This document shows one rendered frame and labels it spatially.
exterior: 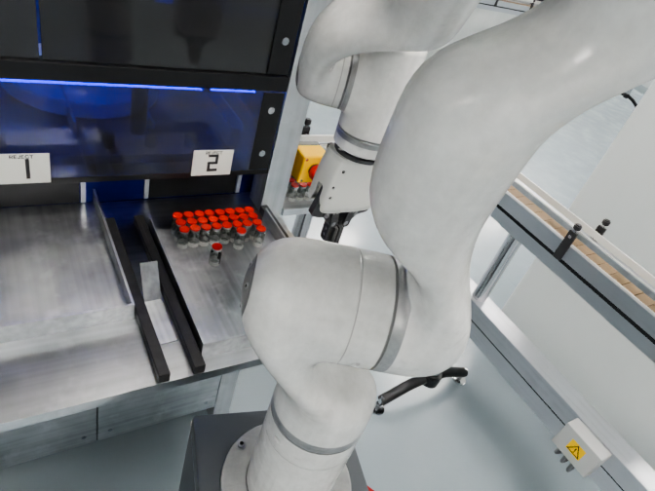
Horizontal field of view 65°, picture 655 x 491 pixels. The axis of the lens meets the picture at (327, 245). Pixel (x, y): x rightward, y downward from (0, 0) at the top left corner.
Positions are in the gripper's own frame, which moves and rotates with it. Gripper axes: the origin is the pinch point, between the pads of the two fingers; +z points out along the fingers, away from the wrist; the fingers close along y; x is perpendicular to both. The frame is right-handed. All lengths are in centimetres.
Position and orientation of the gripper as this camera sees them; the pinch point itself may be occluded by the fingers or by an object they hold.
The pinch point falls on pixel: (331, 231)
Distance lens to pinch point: 84.0
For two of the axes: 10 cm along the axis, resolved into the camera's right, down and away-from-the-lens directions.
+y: -8.4, 1.1, -5.3
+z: -2.6, 7.7, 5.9
